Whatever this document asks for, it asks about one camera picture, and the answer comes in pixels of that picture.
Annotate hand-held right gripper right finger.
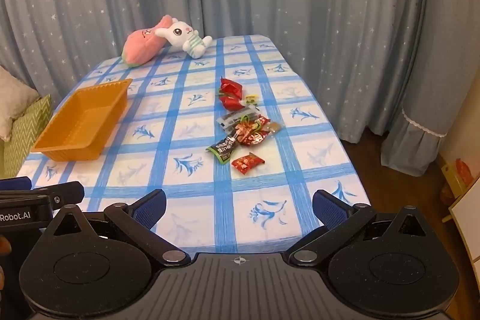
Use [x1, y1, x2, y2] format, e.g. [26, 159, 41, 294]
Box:
[287, 190, 433, 266]

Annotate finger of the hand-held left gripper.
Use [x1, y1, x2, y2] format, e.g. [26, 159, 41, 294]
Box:
[0, 181, 85, 210]
[0, 176, 31, 191]

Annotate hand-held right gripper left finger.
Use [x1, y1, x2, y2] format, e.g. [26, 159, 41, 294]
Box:
[44, 189, 191, 266]

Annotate orange plastic tray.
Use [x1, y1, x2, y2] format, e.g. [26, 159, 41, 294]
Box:
[31, 79, 133, 162]

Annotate black green snack packet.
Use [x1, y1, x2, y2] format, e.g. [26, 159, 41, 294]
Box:
[206, 132, 241, 165]

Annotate small red snack packet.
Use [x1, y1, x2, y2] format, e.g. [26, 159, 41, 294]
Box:
[231, 152, 265, 175]
[240, 115, 270, 137]

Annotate red candy with white ends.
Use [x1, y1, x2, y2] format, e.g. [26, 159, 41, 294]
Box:
[241, 130, 271, 148]

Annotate black and white snack packet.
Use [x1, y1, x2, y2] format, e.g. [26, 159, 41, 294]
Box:
[217, 109, 262, 129]

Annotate large red snack packet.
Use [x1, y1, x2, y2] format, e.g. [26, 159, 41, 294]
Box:
[220, 77, 244, 96]
[218, 95, 245, 112]

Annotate person's left hand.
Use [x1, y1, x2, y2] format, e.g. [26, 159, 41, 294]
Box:
[0, 235, 13, 289]

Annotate blue checked tablecloth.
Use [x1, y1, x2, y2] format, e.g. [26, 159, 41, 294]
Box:
[17, 35, 372, 257]

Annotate green zigzag pillow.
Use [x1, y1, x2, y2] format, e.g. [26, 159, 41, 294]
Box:
[3, 94, 53, 180]

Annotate beige pillow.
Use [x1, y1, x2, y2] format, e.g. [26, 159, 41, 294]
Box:
[0, 65, 40, 142]

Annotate white panel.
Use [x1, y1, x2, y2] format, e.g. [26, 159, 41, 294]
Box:
[449, 188, 480, 264]

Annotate orange object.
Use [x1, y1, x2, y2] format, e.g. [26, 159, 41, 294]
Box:
[455, 158, 472, 187]

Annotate pink plush toy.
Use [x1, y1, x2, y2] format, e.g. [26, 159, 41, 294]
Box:
[122, 16, 177, 66]

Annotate white rabbit plush toy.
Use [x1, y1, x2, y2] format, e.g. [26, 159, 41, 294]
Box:
[154, 20, 213, 59]

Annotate blue lace-trimmed cover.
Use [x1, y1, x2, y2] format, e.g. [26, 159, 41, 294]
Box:
[380, 0, 480, 178]

